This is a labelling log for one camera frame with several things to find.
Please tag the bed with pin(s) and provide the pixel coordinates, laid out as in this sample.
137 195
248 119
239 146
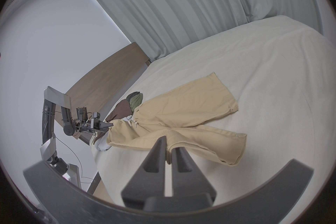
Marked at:
262 73

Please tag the brown garment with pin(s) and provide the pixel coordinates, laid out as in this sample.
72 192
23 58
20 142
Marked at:
119 111

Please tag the pale green curtain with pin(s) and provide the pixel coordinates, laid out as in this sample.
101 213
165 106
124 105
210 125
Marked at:
170 2

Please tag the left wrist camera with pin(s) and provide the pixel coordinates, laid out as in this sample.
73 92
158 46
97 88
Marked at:
96 115

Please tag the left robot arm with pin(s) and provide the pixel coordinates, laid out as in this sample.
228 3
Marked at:
57 95

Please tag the beige shorts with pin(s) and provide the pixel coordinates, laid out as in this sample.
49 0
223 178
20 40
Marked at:
189 107

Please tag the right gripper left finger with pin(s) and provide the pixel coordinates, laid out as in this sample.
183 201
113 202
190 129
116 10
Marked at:
144 186

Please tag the white garment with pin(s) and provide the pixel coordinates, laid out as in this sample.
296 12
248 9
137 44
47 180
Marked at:
102 144

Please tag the olive green garment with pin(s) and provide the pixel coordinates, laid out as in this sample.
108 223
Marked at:
136 102

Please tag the black garment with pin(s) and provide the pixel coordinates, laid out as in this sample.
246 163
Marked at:
132 95

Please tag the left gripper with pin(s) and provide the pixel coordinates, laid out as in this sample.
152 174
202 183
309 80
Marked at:
88 129

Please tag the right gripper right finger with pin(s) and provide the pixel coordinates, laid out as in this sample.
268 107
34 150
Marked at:
191 186

